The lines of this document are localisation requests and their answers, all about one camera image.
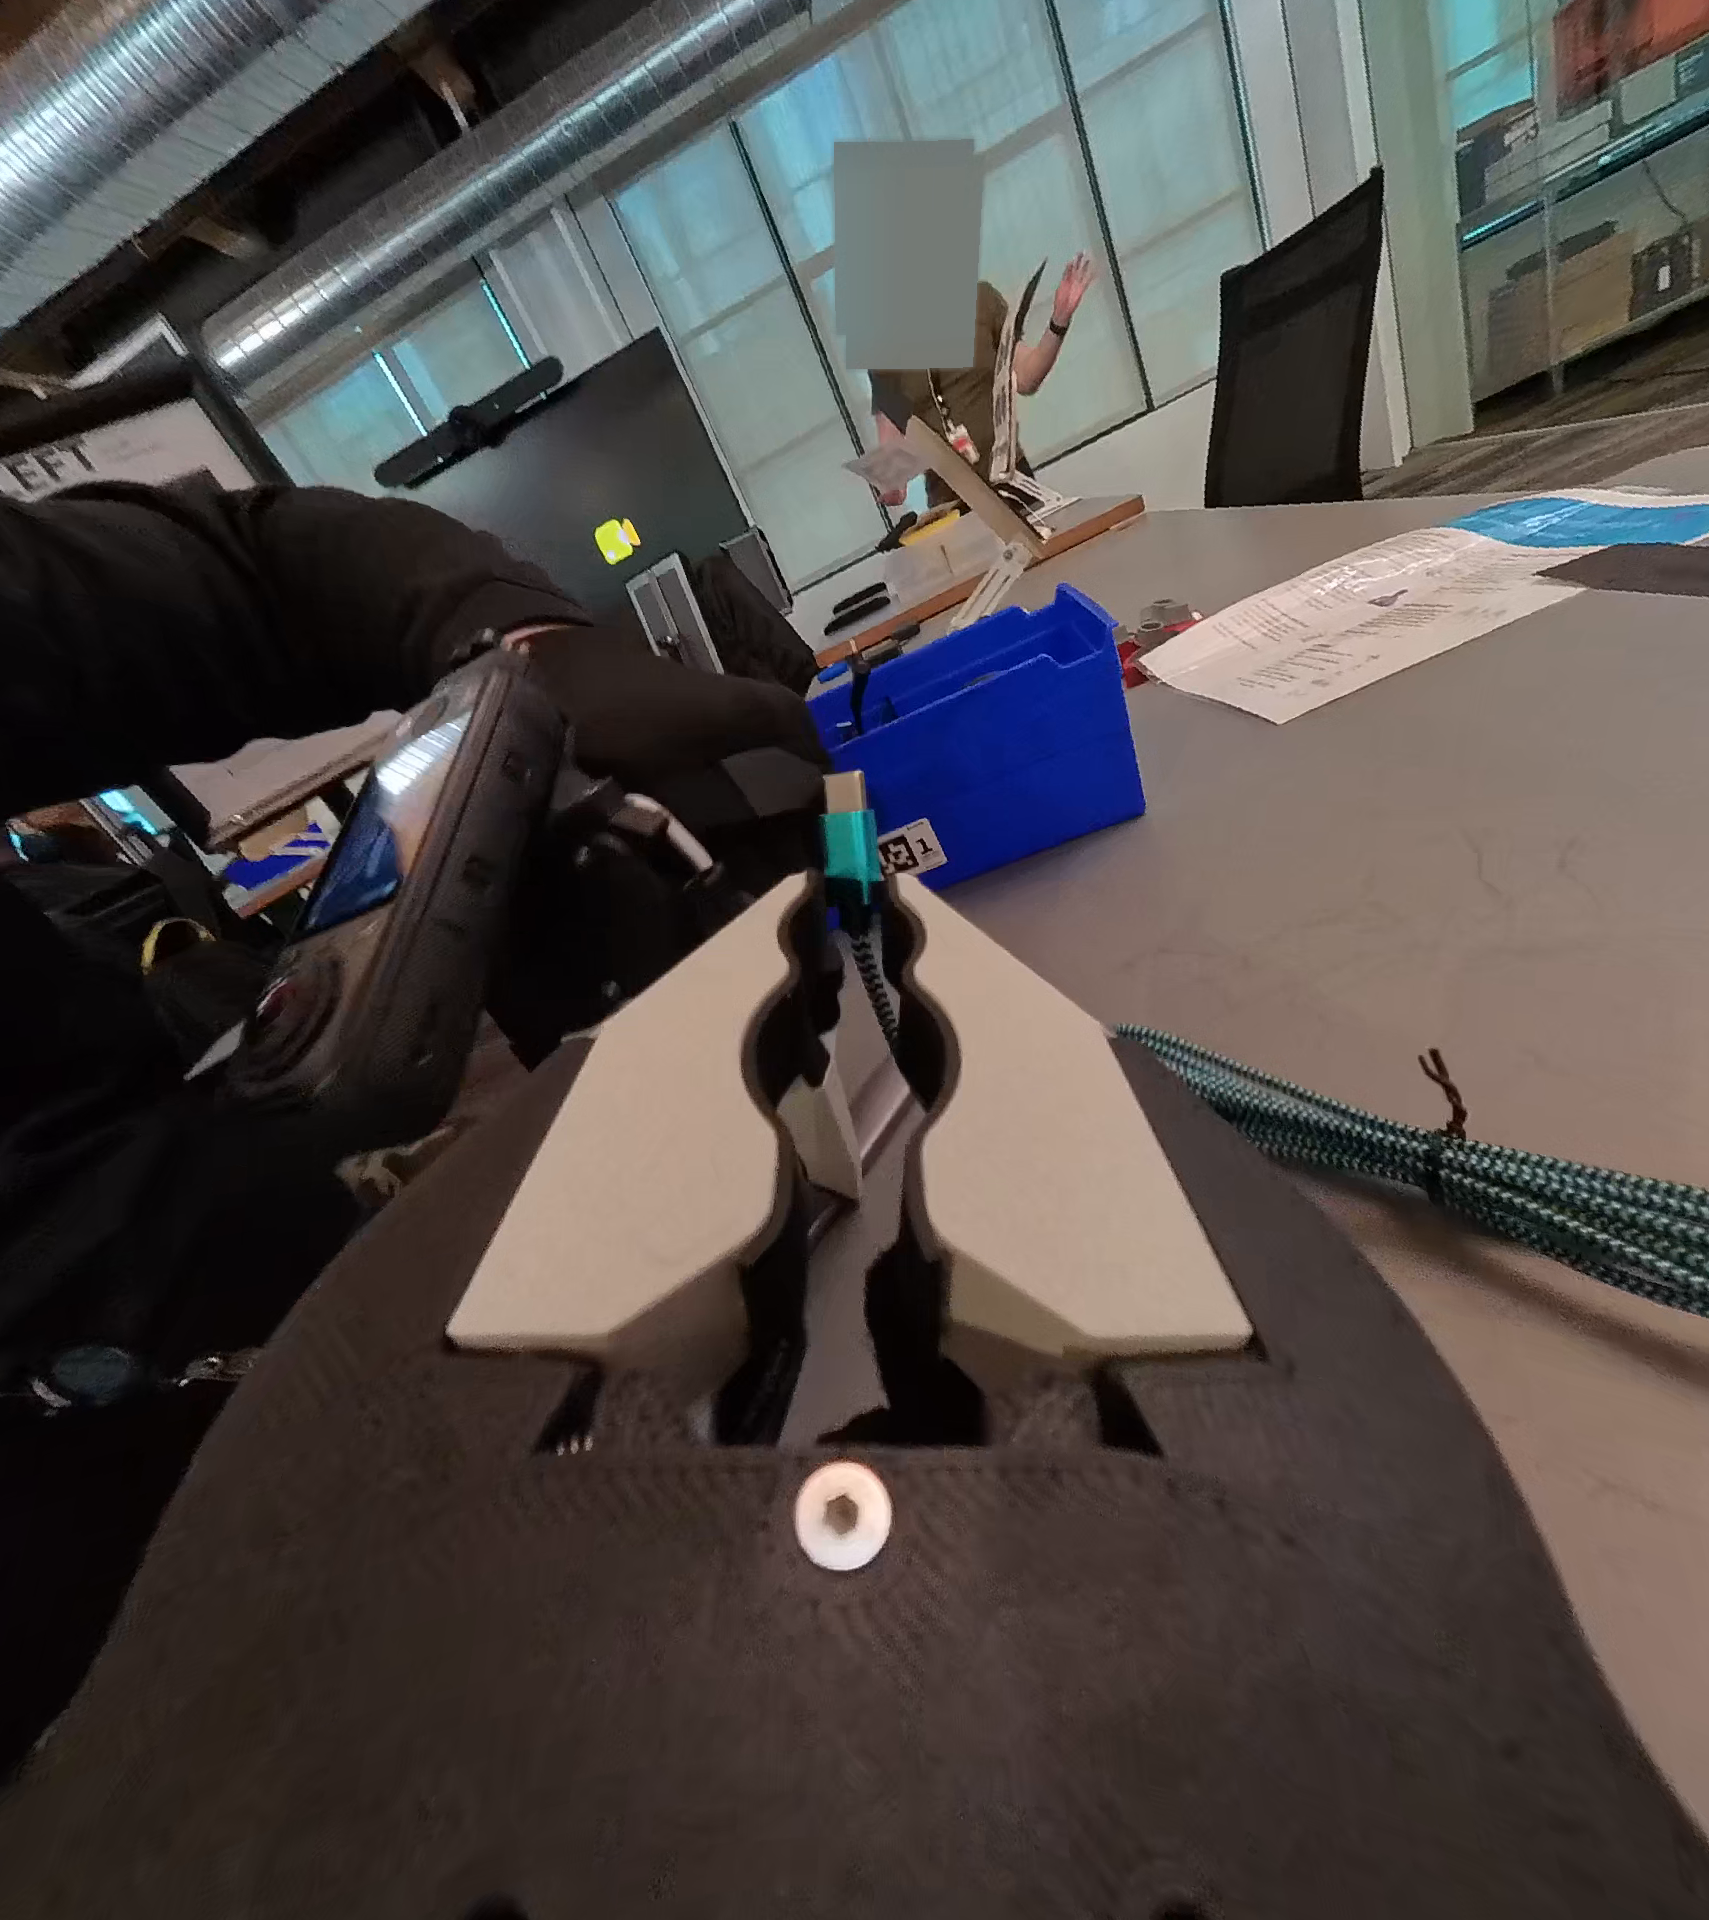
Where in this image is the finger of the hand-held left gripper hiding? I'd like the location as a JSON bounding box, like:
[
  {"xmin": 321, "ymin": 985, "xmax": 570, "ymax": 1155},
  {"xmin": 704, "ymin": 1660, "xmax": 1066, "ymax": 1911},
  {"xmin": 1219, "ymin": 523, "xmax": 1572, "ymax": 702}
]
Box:
[{"xmin": 776, "ymin": 1043, "xmax": 868, "ymax": 1202}]

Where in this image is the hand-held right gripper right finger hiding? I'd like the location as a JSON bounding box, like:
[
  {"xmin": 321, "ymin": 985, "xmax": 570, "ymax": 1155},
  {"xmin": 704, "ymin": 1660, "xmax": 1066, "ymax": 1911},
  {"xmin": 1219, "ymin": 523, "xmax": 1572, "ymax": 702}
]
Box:
[{"xmin": 885, "ymin": 883, "xmax": 1257, "ymax": 1369}]

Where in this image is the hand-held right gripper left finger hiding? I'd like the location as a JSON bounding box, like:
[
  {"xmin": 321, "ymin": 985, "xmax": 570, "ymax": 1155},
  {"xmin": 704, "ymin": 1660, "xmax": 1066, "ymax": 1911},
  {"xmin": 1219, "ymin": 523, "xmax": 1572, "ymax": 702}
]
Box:
[{"xmin": 447, "ymin": 875, "xmax": 844, "ymax": 1443}]

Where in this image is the teal braided usb cable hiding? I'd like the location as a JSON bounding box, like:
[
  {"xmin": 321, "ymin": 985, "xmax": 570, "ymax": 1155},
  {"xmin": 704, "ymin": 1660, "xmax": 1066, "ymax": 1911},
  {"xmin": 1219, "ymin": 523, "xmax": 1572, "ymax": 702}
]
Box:
[{"xmin": 817, "ymin": 773, "xmax": 1709, "ymax": 1345}]

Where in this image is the person's left hand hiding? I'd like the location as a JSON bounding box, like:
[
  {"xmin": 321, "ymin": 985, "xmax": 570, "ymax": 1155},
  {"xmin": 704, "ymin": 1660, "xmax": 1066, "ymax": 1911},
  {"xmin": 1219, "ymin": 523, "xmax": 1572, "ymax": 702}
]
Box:
[{"xmin": 508, "ymin": 623, "xmax": 832, "ymax": 902}]

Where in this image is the blue plastic bin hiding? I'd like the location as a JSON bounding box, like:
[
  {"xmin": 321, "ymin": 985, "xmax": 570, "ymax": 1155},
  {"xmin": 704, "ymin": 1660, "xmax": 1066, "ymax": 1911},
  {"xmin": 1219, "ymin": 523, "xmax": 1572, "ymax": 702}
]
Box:
[{"xmin": 806, "ymin": 583, "xmax": 1148, "ymax": 894}]

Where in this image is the person's black jacket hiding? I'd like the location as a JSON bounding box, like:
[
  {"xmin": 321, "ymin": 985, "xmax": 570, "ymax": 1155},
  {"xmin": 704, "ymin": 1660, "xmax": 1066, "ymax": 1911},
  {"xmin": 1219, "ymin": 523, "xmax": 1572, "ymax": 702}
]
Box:
[{"xmin": 0, "ymin": 750, "xmax": 377, "ymax": 1892}]

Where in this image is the large black monitor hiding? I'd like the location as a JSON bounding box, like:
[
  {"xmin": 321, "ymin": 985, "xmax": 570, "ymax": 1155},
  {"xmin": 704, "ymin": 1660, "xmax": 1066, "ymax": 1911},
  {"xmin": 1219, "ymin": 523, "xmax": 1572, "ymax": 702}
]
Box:
[{"xmin": 411, "ymin": 330, "xmax": 751, "ymax": 633}]

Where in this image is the red tool with grey caps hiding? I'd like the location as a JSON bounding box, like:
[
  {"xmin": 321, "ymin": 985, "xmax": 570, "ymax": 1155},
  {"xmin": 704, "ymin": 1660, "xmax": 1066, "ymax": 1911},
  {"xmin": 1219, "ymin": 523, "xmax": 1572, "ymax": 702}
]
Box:
[{"xmin": 1117, "ymin": 592, "xmax": 1201, "ymax": 685}]

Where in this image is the printed paper leaflet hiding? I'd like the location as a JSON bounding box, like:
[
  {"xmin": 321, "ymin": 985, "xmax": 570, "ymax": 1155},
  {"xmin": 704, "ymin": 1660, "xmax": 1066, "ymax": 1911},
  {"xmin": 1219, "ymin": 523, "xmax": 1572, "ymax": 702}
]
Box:
[{"xmin": 1138, "ymin": 487, "xmax": 1709, "ymax": 726}]

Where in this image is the black high-back chair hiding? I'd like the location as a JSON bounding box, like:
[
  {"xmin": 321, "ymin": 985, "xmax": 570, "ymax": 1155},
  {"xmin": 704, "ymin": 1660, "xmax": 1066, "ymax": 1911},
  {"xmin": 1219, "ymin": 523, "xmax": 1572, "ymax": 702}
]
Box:
[{"xmin": 1203, "ymin": 165, "xmax": 1389, "ymax": 511}]

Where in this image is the black tape strip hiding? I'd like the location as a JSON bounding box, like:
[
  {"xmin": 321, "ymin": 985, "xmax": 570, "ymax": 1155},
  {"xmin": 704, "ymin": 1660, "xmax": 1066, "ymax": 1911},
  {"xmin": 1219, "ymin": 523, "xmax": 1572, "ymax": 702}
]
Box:
[{"xmin": 1538, "ymin": 543, "xmax": 1709, "ymax": 611}]

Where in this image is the black cable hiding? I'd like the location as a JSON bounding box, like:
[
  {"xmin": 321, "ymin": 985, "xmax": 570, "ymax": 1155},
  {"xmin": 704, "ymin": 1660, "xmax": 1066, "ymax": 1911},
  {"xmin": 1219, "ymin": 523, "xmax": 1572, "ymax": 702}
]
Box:
[{"xmin": 838, "ymin": 636, "xmax": 931, "ymax": 739}]

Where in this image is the black camera bar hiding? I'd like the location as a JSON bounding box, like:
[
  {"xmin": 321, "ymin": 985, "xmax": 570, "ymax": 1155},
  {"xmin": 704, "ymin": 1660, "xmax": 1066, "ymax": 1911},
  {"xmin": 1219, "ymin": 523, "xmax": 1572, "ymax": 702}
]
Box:
[{"xmin": 374, "ymin": 357, "xmax": 570, "ymax": 491}]

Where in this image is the spiral metal duct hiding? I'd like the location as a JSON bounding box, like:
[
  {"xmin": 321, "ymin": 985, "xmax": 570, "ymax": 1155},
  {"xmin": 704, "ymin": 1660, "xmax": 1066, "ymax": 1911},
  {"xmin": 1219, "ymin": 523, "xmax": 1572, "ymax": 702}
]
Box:
[
  {"xmin": 0, "ymin": 0, "xmax": 450, "ymax": 302},
  {"xmin": 200, "ymin": 0, "xmax": 931, "ymax": 385}
]

